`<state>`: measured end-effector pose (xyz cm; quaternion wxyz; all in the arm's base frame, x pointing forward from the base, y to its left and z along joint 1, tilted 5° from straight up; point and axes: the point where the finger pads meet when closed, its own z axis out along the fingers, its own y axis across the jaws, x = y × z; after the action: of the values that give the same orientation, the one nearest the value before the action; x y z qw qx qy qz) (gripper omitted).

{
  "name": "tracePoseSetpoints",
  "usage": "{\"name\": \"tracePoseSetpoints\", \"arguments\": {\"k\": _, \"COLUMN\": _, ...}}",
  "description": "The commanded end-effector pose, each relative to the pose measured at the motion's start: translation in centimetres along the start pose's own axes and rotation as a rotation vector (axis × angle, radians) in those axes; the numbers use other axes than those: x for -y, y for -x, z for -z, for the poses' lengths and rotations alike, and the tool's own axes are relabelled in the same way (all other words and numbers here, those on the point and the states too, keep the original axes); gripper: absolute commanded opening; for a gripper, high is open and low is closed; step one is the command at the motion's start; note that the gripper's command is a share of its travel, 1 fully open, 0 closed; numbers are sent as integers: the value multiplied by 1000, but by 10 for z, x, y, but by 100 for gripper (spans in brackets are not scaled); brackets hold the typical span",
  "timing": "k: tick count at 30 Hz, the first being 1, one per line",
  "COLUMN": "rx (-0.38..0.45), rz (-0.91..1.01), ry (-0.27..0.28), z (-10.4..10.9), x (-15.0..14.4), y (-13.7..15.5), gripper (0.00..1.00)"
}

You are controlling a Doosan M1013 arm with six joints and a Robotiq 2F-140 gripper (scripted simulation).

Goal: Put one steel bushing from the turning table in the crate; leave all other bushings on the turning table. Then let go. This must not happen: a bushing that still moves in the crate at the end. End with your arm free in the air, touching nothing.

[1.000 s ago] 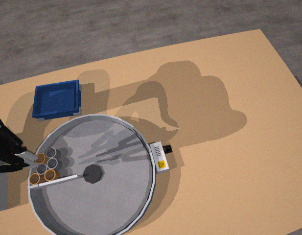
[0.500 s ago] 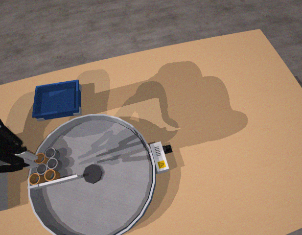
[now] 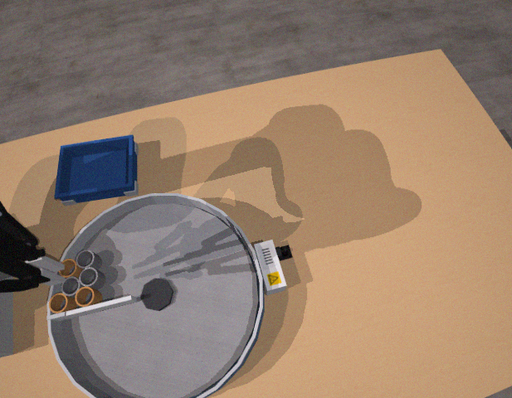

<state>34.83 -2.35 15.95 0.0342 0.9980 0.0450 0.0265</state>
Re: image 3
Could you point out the bronze bushing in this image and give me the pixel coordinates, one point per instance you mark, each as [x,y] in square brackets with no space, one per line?
[57,299]
[82,293]
[69,263]

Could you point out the blue crate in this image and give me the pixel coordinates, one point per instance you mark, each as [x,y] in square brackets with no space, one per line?
[99,163]

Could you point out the grey metal bushing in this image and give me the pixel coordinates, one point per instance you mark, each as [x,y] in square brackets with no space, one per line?
[84,255]
[85,275]
[67,287]

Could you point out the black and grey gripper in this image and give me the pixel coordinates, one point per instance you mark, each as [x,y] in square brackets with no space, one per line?
[21,244]

